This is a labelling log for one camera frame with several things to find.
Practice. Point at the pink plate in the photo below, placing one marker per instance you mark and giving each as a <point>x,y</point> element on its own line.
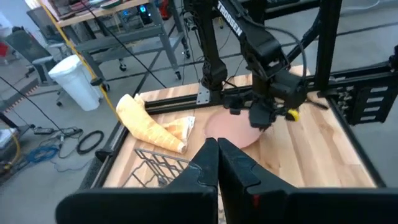
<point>230,130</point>

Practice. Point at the white trash bin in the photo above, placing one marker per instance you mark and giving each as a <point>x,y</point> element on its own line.
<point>74,84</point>

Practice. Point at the grey metal workbench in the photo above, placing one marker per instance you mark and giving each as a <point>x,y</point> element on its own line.
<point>124,34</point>

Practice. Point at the yellow checked dish towel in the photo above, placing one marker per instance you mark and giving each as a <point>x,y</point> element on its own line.
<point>143,124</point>

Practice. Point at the yellow gripper tag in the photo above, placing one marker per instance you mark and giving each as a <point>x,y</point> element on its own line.
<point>293,115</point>

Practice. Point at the black equipment box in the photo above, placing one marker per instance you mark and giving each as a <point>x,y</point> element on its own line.
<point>357,102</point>

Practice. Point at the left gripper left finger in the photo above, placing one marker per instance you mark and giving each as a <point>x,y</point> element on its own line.
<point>155,205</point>

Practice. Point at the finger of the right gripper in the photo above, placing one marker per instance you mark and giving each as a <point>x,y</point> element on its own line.
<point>236,107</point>
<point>262,118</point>

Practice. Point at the grey office chair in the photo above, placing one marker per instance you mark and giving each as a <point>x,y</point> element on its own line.
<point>25,46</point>

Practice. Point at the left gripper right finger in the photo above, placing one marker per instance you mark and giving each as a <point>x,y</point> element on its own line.
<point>295,205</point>

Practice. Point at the silver metal bracket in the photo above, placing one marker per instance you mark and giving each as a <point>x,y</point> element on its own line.
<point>203,95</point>

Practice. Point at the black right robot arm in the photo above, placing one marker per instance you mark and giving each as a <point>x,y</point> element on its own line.
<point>248,34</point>

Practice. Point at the black aluminium table frame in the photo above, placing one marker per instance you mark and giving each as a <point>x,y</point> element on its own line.
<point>174,102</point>

